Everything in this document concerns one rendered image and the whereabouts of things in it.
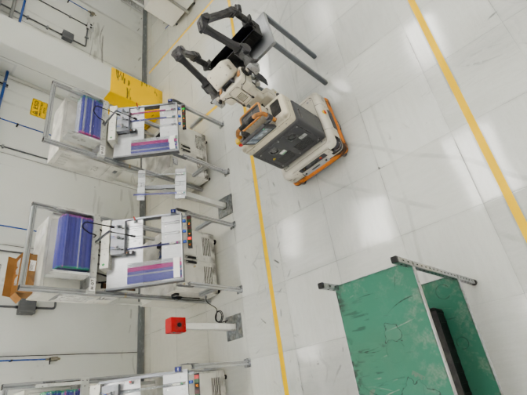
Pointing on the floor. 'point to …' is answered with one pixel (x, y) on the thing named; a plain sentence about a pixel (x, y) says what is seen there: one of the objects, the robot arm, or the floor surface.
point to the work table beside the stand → (279, 45)
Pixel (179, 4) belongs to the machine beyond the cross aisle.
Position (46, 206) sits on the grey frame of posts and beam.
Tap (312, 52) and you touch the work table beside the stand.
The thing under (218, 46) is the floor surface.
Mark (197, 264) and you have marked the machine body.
